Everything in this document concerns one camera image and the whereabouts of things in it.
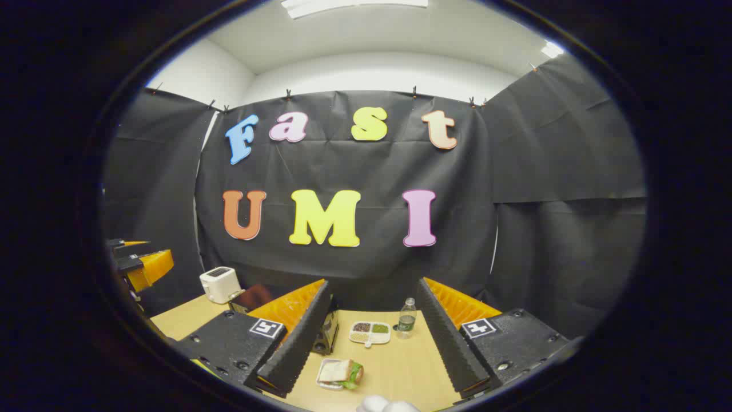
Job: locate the white rectangular tray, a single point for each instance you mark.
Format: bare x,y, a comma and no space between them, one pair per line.
327,385

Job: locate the black electric oven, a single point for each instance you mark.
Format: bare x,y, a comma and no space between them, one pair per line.
326,337

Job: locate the clear plastic water bottle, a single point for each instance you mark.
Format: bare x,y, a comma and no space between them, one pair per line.
406,323

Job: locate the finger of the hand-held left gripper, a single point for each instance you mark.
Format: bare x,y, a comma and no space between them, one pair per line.
130,264
128,243

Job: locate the white toaster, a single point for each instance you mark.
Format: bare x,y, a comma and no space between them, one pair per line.
220,286

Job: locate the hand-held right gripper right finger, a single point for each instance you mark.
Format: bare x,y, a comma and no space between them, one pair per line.
446,337

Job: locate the small ceiling light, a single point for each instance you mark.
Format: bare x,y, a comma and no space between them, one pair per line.
552,50

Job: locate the long ceiling light panel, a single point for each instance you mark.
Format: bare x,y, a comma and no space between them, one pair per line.
343,7

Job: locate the white sectioned grain dish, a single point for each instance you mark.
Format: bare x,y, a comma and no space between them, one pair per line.
380,329

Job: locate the lettuce sandwich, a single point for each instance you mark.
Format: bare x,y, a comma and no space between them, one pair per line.
337,372

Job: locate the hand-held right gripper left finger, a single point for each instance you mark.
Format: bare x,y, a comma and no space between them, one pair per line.
303,337

